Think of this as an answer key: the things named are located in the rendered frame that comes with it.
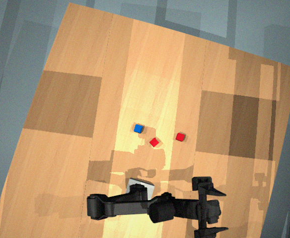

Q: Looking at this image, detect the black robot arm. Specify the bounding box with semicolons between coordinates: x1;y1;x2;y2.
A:
86;183;221;225

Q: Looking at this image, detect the blue cube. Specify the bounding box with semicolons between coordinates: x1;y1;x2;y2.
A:
134;124;143;133

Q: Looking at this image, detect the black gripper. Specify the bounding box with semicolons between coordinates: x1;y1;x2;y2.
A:
179;176;228;238

